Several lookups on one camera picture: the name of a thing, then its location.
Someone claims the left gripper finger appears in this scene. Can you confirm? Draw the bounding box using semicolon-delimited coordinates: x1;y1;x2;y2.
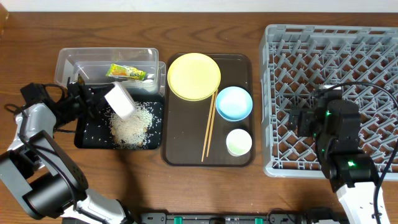
88;83;114;100
88;99;108;118

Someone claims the green snack wrapper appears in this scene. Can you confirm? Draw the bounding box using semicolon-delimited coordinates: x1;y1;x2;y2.
106;63;147;80

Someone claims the pile of rice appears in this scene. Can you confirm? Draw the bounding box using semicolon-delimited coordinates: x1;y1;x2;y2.
81;101;162;149

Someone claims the light blue bowl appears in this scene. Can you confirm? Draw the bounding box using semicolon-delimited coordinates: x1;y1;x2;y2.
216;86;253;122

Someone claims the white green cup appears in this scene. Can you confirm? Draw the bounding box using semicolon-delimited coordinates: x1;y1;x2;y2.
226;129;252;157

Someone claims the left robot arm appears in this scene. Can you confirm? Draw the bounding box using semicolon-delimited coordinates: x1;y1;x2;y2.
1;82;137;223

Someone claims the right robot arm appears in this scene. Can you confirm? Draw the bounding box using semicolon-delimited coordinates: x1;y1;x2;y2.
288;88;390;223

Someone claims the black waste tray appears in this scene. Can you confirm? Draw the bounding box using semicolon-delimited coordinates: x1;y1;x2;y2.
73;93;165;151

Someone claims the grey dishwasher rack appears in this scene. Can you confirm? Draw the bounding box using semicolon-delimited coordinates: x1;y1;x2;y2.
259;24;397;181

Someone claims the clear plastic bin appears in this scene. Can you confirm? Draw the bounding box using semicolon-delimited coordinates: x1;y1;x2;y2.
55;47;166;96

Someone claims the wooden chopstick right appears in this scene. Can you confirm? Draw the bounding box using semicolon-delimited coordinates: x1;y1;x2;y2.
206;90;218;157

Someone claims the wooden chopstick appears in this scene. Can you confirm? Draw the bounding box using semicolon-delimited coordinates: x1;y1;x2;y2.
201;90;218;162
206;90;218;157

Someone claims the brown serving tray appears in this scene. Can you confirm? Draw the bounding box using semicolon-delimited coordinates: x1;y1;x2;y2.
161;54;256;167

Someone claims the yellow plate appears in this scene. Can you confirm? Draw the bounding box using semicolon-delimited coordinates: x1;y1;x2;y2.
167;53;221;101

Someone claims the wooden chopstick left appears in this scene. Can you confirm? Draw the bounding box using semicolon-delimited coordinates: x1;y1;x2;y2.
201;90;218;162

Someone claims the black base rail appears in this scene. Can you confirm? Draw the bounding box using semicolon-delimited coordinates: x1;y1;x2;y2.
132;208;348;224

